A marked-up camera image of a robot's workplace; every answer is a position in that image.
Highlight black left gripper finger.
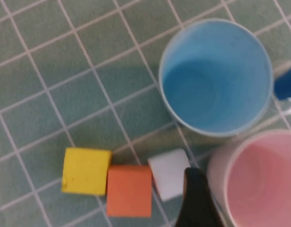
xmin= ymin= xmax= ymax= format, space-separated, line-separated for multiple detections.
xmin=176 ymin=167 xmax=225 ymax=227

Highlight light blue plastic cup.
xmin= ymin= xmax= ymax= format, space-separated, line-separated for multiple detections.
xmin=158 ymin=17 xmax=276 ymax=140

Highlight white foam cube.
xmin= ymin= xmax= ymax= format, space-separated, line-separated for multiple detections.
xmin=147 ymin=148 xmax=191 ymax=202

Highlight pink plastic cup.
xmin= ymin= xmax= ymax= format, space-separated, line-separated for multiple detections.
xmin=205 ymin=129 xmax=291 ymax=227

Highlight orange foam cube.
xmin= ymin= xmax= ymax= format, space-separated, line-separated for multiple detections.
xmin=106 ymin=165 xmax=153 ymax=218

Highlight yellow foam cube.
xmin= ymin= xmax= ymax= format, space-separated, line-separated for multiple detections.
xmin=61 ymin=147 xmax=113 ymax=197

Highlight blue paper cone cup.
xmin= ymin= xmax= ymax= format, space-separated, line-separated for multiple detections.
xmin=273 ymin=63 xmax=291 ymax=117

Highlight green white grid tablecloth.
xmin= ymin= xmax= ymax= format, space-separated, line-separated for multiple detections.
xmin=0 ymin=0 xmax=291 ymax=227

